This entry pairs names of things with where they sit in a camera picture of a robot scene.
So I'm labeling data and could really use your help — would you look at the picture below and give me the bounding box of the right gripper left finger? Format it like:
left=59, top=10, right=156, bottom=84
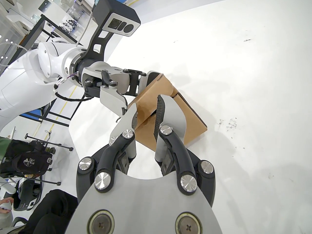
left=76, top=103, right=138, bottom=197

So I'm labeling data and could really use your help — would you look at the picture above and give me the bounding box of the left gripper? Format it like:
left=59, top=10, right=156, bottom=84
left=62, top=51, right=163, bottom=116

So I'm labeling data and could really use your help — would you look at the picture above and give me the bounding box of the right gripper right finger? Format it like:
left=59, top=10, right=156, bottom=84
left=154, top=95, right=216, bottom=207

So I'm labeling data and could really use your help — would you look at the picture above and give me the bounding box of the small brown carton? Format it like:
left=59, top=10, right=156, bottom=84
left=121, top=73, right=208, bottom=152

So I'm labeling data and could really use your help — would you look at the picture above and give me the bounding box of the person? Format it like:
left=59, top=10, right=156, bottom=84
left=0, top=189, right=79, bottom=234

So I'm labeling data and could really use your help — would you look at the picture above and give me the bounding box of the black cable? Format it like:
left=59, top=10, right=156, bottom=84
left=54, top=84, right=101, bottom=102

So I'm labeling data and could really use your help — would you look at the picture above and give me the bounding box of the thin white cable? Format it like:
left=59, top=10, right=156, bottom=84
left=76, top=0, right=96, bottom=46

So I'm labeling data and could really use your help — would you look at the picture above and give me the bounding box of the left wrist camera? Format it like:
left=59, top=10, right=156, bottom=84
left=82, top=0, right=141, bottom=71

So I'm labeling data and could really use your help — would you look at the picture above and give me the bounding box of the black metal frame rack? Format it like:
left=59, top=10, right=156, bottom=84
left=19, top=14, right=84, bottom=127

